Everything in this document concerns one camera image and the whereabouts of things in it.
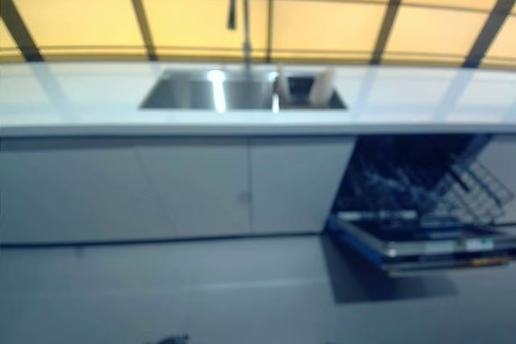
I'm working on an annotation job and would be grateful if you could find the dishwasher wire rack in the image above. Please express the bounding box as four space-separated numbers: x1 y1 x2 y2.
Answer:
421 157 516 225

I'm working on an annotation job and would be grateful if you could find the stainless steel kitchen sink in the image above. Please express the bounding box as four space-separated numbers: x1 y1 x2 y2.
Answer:
139 66 348 112

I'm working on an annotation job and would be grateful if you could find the black sink dish rack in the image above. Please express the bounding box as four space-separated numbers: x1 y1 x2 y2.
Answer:
275 71 347 110

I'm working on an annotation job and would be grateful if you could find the white kitchen base cabinet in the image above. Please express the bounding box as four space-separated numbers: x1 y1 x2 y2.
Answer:
0 135 356 247

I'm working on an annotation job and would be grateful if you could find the yellow window with dark frame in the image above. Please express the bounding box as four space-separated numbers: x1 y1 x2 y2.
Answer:
0 0 516 72

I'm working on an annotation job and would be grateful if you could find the cream round plate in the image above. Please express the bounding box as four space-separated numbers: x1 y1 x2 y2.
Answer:
312 68 336 104
274 68 289 98

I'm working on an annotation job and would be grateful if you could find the open built-in dishwasher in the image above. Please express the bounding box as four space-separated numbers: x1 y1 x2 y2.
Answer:
325 133 516 279

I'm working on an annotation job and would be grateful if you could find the chrome gooseneck kitchen faucet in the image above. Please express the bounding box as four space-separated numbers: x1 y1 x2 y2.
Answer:
225 0 253 75

